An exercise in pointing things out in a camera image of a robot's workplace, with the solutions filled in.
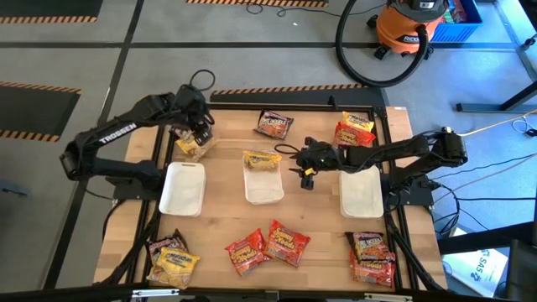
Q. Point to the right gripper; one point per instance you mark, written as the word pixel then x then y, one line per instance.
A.
pixel 321 158

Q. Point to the dark grey chair seat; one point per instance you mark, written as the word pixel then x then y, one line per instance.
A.
pixel 522 272

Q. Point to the white printed cardboard box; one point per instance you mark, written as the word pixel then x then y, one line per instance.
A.
pixel 478 268

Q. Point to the silver aluminium bracket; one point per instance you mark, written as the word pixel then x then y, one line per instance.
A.
pixel 155 293
pixel 388 297

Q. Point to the yellow Maruchan noodle pack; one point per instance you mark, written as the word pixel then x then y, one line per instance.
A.
pixel 357 121
pixel 189 147
pixel 262 161
pixel 174 266

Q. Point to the black desk leg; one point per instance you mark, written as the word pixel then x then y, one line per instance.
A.
pixel 482 107
pixel 482 242

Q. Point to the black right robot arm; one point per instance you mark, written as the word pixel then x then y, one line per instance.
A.
pixel 398 153

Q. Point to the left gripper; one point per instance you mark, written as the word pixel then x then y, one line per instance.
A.
pixel 193 107

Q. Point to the orange shop vacuum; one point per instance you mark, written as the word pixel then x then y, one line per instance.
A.
pixel 398 29

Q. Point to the blue plastic crate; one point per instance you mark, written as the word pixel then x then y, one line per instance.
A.
pixel 457 31

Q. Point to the black hazard-striped floor mat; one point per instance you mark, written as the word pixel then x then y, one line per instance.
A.
pixel 33 111
pixel 293 97
pixel 42 8
pixel 251 2

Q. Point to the black Fire Noodle pack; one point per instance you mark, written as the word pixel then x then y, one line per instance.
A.
pixel 165 244
pixel 369 246
pixel 273 124

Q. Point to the orange Saucy Noods pack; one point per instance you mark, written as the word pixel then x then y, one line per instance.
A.
pixel 287 243
pixel 246 256
pixel 373 273
pixel 352 138

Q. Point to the white plastic bin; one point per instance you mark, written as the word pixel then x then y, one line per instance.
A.
pixel 361 197
pixel 263 189
pixel 182 191

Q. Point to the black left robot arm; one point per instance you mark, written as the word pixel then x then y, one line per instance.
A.
pixel 117 133

